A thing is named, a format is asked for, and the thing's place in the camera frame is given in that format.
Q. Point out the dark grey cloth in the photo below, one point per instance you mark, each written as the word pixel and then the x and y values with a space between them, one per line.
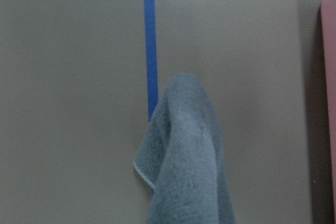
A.
pixel 182 158

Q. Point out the pink plastic bin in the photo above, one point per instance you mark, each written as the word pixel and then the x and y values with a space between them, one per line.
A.
pixel 328 32

